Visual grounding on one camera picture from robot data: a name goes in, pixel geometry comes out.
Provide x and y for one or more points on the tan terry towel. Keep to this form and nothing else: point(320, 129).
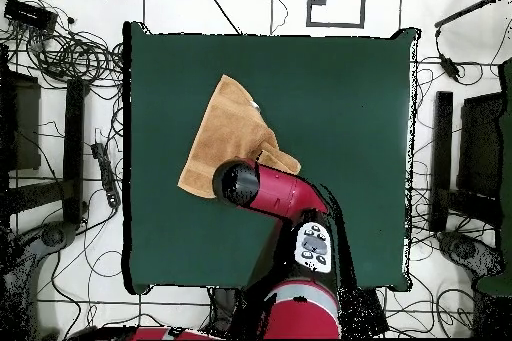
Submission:
point(232, 129)

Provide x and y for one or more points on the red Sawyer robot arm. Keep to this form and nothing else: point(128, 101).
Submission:
point(288, 197)

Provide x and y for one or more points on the black flat panel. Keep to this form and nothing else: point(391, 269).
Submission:
point(24, 125)
point(480, 145)

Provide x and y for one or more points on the dark green table cloth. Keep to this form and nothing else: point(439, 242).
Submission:
point(340, 117)

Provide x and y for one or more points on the black power strip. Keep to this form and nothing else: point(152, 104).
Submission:
point(107, 177)

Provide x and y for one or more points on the black tripod base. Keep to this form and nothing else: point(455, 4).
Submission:
point(54, 236)
point(466, 251)

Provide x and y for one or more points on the black power adapter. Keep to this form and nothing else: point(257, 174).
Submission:
point(450, 68)

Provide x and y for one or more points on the black pole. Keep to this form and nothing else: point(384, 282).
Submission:
point(464, 12)

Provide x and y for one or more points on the black electronics box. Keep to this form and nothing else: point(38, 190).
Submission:
point(30, 15)

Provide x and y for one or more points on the black stand frame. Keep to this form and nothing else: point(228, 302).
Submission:
point(74, 149)
point(443, 149)

